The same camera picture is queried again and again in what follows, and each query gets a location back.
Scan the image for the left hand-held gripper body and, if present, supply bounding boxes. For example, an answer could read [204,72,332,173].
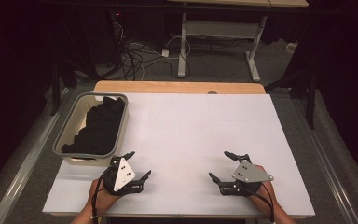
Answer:
[102,155,145,197]

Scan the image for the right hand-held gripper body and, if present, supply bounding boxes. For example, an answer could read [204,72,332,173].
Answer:
[218,154,275,198]

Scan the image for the black garment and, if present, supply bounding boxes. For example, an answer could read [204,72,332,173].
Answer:
[61,95,126,156]

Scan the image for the beige plastic basket grey rim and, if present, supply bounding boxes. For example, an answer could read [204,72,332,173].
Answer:
[51,91,130,167]

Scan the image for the person's right hand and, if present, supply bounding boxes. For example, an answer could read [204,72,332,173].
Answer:
[246,164,282,217]

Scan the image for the person's left hand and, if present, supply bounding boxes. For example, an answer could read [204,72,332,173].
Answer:
[86,178,123,217]

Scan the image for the white table board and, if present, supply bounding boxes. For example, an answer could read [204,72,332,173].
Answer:
[42,91,317,217]

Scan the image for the wooden table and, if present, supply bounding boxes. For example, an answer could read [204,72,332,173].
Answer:
[48,79,309,220]

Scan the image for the black stand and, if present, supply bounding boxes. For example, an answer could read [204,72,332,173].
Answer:
[264,66,321,131]
[49,59,79,118]

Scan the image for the small white floor box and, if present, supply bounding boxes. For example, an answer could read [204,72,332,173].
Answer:
[285,41,299,54]

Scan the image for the desk with white metal legs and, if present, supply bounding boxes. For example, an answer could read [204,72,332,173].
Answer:
[167,0,310,83]

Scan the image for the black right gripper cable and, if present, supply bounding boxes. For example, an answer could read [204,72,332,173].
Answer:
[244,182,277,224]

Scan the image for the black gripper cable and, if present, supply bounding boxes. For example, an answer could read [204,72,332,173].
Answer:
[244,182,277,224]
[90,165,114,224]

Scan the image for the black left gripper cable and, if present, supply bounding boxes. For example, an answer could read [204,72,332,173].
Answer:
[90,165,114,224]

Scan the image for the metal floor rail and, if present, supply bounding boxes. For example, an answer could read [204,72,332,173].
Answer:
[0,88,72,224]
[292,98,358,224]

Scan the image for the bundle of black floor cables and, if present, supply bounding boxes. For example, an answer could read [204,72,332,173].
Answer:
[94,18,192,82]

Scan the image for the white floor cable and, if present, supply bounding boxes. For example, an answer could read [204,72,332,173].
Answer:
[164,35,192,61]

